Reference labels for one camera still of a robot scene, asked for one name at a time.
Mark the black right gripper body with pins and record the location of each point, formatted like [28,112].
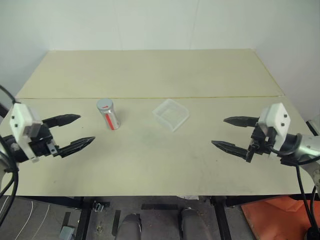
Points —
[262,142]

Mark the long black tape strip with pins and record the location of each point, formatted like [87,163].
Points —
[159,206]

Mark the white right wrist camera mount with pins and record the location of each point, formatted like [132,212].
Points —
[277,117]

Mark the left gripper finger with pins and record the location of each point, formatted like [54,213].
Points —
[77,145]
[62,120]

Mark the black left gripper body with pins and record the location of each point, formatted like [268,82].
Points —
[42,147]

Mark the orange sheet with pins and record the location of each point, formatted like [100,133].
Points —
[275,217]

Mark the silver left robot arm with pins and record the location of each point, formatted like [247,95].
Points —
[12,150]

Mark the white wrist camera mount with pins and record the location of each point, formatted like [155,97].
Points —
[277,117]
[20,120]

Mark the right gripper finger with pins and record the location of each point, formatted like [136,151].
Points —
[243,121]
[232,149]

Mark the black slanted bar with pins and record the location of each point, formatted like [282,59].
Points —
[3,110]

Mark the small metal bracket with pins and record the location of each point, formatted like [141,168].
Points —
[100,206]

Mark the short black tape strip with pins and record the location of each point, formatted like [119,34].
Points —
[67,218]

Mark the grey box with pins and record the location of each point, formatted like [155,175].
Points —
[67,233]

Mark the silver bottle cap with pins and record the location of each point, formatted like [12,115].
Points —
[104,104]

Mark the clear square plastic container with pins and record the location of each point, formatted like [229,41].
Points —
[171,115]

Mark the silver red can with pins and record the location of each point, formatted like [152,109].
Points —
[112,120]

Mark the dark grey rounded shape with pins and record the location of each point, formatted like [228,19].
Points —
[131,227]
[192,225]

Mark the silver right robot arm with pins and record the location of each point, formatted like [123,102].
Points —
[310,147]

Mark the black metal table frame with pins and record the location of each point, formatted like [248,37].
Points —
[83,220]

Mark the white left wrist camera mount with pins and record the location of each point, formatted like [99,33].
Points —
[20,120]

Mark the white paper scrap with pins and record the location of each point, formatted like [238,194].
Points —
[189,197]

